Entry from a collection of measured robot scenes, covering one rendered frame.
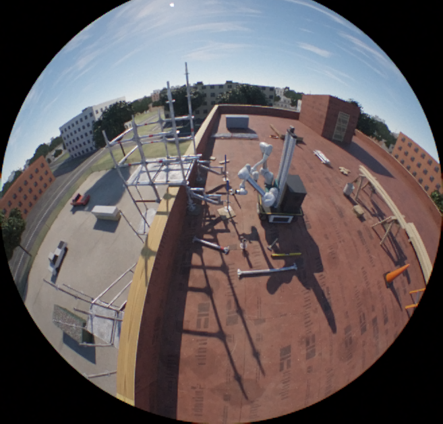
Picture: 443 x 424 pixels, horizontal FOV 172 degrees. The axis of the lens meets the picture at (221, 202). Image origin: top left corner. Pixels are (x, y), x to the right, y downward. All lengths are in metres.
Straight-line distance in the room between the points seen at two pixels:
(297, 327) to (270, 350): 0.54
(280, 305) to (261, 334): 0.53
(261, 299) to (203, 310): 0.89
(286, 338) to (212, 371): 1.17
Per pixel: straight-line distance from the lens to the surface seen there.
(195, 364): 2.54
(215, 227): 2.91
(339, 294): 3.12
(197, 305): 2.42
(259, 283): 2.49
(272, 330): 2.48
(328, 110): 10.63
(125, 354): 2.12
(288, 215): 2.92
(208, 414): 3.02
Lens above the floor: 2.37
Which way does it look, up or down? 45 degrees down
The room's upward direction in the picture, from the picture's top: 2 degrees counter-clockwise
